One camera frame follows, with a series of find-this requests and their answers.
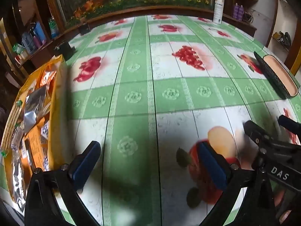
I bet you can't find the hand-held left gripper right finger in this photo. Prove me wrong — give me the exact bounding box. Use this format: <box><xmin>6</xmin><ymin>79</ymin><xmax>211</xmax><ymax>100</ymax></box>
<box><xmin>196</xmin><ymin>140</ymin><xmax>275</xmax><ymax>226</ymax></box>

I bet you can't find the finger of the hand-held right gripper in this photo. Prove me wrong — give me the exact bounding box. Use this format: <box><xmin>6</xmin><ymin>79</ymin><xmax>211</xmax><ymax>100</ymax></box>
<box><xmin>278</xmin><ymin>115</ymin><xmax>301</xmax><ymax>133</ymax></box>
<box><xmin>243</xmin><ymin>120</ymin><xmax>301</xmax><ymax>160</ymax></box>

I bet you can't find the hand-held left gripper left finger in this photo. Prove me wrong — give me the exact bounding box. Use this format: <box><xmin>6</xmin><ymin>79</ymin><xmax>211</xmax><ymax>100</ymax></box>
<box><xmin>25</xmin><ymin>141</ymin><xmax>101</xmax><ymax>226</ymax></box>

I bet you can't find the orange yellow cracker packet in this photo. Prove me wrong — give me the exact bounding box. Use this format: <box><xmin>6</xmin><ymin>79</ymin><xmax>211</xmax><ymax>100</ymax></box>
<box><xmin>27</xmin><ymin>119</ymin><xmax>49</xmax><ymax>170</ymax></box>

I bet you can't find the yellow cardboard box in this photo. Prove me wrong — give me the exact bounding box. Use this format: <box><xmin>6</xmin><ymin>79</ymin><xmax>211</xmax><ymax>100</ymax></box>
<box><xmin>0</xmin><ymin>54</ymin><xmax>68</xmax><ymax>215</ymax></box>

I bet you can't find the silver foil snack packet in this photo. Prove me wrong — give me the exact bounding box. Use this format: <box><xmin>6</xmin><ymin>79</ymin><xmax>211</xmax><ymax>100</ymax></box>
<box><xmin>24</xmin><ymin>85</ymin><xmax>51</xmax><ymax>134</ymax></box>
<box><xmin>11</xmin><ymin>148</ymin><xmax>31</xmax><ymax>212</ymax></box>

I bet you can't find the person's right hand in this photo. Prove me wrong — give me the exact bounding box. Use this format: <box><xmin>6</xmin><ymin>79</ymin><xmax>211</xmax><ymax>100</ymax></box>
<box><xmin>275</xmin><ymin>207</ymin><xmax>299</xmax><ymax>224</ymax></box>

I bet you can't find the yellow black object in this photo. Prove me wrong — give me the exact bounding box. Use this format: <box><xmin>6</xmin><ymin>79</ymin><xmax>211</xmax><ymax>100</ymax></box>
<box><xmin>273</xmin><ymin>31</ymin><xmax>292</xmax><ymax>46</ymax></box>

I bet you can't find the large black device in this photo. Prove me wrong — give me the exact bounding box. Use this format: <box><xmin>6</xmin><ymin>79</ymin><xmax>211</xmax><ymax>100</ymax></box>
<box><xmin>54</xmin><ymin>40</ymin><xmax>76</xmax><ymax>60</ymax></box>

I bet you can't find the dark wooden shelf cabinet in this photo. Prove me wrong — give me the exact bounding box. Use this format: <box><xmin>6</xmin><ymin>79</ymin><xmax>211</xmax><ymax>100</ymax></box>
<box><xmin>0</xmin><ymin>0</ymin><xmax>66</xmax><ymax>80</ymax></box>

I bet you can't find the white plastic bottle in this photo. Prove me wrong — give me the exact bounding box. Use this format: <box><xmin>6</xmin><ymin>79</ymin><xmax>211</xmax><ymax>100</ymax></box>
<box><xmin>213</xmin><ymin>0</ymin><xmax>223</xmax><ymax>24</ymax></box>

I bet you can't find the green lid jar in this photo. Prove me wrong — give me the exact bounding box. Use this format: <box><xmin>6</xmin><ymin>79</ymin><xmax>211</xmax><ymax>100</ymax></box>
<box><xmin>13</xmin><ymin>44</ymin><xmax>30</xmax><ymax>62</ymax></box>

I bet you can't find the grey blue bottle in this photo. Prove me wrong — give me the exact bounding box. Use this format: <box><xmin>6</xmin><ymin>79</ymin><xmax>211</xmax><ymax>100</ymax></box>
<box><xmin>22</xmin><ymin>32</ymin><xmax>33</xmax><ymax>52</ymax></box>

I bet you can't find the green bottle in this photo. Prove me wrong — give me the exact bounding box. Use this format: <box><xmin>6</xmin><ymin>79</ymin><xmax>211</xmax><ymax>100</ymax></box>
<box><xmin>48</xmin><ymin>17</ymin><xmax>59</xmax><ymax>39</ymax></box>

